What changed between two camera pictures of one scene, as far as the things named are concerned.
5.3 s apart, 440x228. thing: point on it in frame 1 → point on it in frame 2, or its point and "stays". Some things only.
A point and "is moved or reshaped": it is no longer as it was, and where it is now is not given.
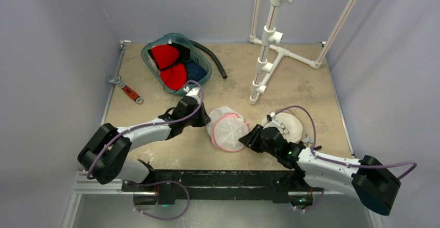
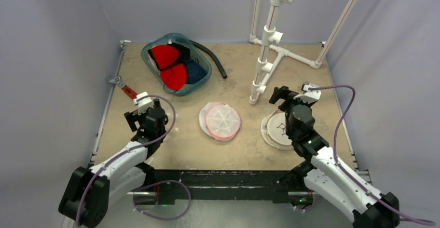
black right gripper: (256, 138) → (287, 98)
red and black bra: (173, 72) stays
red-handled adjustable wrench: (118, 80) stays
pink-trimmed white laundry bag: (227, 126) is moved or reshaped
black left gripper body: (196, 120) → (145, 114)
